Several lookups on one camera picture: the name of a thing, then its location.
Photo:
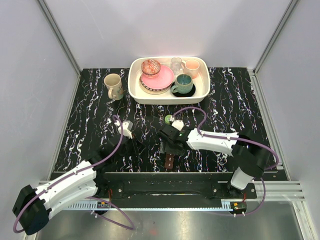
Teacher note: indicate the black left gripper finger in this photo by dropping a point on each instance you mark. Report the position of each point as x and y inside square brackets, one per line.
[134, 145]
[140, 146]

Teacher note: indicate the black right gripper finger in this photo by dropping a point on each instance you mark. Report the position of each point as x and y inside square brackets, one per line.
[178, 150]
[163, 147]

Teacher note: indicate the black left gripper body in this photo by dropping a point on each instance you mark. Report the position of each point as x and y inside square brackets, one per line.
[128, 149]

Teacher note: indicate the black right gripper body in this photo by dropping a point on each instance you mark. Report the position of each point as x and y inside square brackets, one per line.
[169, 143]

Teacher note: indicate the brown pill organizer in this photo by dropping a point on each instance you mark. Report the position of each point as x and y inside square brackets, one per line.
[169, 162]

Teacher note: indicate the green pill bottle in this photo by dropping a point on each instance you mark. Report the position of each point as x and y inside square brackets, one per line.
[168, 119]

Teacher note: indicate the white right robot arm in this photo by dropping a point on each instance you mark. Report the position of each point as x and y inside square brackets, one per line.
[251, 157]

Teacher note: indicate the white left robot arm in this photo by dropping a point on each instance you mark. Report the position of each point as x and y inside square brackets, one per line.
[35, 206]

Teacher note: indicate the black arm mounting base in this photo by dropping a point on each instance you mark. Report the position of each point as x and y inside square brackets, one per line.
[205, 184]

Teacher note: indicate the black saucer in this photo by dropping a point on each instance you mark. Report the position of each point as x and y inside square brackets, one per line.
[187, 95]

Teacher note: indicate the striped rim plate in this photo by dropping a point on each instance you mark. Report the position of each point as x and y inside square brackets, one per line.
[151, 90]

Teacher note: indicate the teal green mug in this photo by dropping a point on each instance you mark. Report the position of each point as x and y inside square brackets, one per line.
[183, 84]

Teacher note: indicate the pink plate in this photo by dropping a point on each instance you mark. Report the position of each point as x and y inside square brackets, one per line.
[163, 80]

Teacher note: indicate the white rectangular basin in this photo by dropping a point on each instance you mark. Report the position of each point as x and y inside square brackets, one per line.
[143, 96]

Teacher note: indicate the beige floral mug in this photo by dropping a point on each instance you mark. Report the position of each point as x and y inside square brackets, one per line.
[113, 82]

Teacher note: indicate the peach pink mug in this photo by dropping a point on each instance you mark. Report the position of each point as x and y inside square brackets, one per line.
[191, 68]

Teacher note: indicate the red patterned glass bowl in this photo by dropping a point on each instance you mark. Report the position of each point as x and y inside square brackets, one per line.
[150, 68]

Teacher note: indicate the clear glass cup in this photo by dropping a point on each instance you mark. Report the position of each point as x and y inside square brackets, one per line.
[177, 65]

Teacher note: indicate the right orange power connector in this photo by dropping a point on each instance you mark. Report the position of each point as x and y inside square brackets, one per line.
[239, 206]

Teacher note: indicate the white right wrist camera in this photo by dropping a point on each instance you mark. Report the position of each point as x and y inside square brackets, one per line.
[177, 124]

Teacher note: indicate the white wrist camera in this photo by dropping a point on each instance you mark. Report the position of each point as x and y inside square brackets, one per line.
[177, 124]
[125, 128]

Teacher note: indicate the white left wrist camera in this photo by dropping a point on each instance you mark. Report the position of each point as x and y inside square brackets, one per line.
[125, 128]

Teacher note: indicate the white slotted cable duct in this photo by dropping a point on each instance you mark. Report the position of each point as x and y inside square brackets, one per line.
[91, 205]

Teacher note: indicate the left aluminium frame post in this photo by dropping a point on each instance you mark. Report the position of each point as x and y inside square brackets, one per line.
[59, 36]

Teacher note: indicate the aluminium frame post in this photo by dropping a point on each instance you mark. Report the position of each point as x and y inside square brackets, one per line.
[59, 36]
[275, 35]

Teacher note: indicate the right aluminium frame post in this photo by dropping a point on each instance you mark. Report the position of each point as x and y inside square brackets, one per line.
[275, 35]

